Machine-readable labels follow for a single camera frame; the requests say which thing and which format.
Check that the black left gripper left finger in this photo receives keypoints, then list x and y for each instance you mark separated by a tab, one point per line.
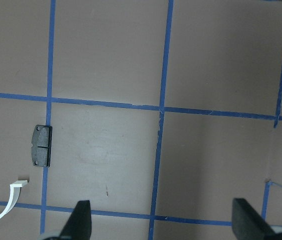
79	224

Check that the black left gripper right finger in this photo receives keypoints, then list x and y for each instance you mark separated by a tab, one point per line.
247	224

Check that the black brake pad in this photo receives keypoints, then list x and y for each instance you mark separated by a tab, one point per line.
41	146

